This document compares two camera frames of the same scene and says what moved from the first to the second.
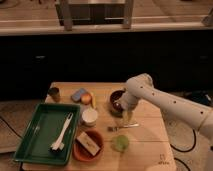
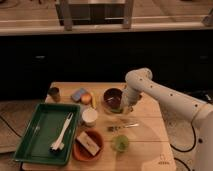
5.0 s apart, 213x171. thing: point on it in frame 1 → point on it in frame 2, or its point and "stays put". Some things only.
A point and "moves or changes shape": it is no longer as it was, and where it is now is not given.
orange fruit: (86, 99) stays put
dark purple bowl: (115, 96) moves or changes shape
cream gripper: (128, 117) → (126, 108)
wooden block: (89, 144) stays put
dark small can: (54, 93) stays put
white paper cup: (89, 117) stays put
